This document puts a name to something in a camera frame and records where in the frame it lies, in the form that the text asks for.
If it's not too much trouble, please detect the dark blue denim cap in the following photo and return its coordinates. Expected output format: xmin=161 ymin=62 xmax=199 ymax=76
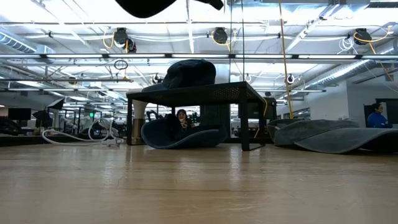
xmin=141 ymin=58 xmax=217 ymax=93
xmin=114 ymin=0 xmax=178 ymax=19
xmin=140 ymin=114 xmax=228 ymax=150

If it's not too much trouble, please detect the grey baseball cap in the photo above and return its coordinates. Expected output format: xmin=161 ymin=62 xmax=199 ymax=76
xmin=266 ymin=118 xmax=307 ymax=142
xmin=273 ymin=119 xmax=361 ymax=147

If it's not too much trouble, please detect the pile of dark cloths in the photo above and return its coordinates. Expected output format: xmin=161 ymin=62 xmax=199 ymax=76
xmin=294 ymin=127 xmax=398 ymax=155

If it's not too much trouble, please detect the black perforated metal shelf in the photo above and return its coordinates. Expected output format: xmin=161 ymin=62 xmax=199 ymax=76
xmin=126 ymin=81 xmax=267 ymax=152

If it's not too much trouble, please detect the person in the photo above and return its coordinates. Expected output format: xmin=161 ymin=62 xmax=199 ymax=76
xmin=366 ymin=103 xmax=395 ymax=129
xmin=175 ymin=108 xmax=196 ymax=131

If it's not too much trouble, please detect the black studio softbox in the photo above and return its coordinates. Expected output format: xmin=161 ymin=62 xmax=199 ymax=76
xmin=46 ymin=98 xmax=65 ymax=110

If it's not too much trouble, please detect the black monitor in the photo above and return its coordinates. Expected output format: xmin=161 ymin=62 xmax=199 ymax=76
xmin=7 ymin=108 xmax=32 ymax=121

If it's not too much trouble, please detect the black ceiling cable reel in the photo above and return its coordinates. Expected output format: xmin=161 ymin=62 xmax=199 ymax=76
xmin=211 ymin=27 xmax=229 ymax=45
xmin=112 ymin=27 xmax=137 ymax=54
xmin=353 ymin=27 xmax=373 ymax=46

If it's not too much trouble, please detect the white cable with plug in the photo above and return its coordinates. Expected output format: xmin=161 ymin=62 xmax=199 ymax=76
xmin=41 ymin=118 xmax=125 ymax=147

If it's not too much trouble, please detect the yellow hanging cable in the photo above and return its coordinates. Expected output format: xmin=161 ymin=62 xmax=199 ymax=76
xmin=277 ymin=0 xmax=295 ymax=121

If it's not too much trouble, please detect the silver ventilation duct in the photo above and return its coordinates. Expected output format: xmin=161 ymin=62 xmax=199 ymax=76
xmin=0 ymin=30 xmax=38 ymax=54
xmin=306 ymin=58 xmax=398 ymax=91

